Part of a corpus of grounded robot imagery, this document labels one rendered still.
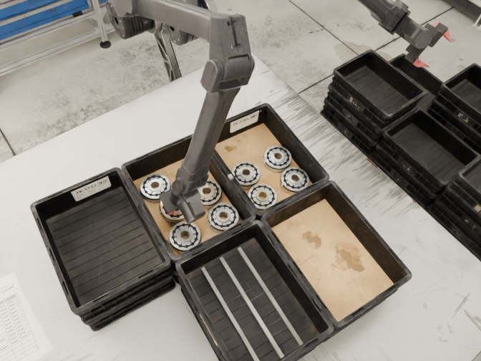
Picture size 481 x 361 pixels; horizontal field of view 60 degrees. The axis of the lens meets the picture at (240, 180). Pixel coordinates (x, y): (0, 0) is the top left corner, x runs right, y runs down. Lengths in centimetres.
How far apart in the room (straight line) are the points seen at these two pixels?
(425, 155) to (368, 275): 111
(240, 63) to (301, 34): 258
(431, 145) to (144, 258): 166
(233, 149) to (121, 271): 60
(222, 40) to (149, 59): 234
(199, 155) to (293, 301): 57
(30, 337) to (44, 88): 197
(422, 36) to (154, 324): 121
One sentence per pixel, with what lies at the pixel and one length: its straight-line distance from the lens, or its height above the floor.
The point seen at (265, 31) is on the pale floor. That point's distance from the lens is 346.
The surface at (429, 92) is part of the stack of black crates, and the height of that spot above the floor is 27.
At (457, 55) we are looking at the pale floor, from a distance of 376.
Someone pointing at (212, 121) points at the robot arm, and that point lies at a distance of 98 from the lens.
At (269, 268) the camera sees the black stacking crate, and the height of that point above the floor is 83.
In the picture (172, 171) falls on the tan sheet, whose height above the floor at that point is 83.
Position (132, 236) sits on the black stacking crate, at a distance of 144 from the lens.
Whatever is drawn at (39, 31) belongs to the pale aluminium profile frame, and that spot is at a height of 30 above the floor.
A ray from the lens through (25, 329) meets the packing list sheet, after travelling 156.
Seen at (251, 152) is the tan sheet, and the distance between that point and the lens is 159.
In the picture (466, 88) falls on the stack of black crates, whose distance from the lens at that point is 270.
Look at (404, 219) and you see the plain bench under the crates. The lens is 174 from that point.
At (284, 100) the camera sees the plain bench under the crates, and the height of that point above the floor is 70.
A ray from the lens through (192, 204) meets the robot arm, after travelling 118.
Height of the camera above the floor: 211
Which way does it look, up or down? 57 degrees down
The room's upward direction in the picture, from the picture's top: 6 degrees clockwise
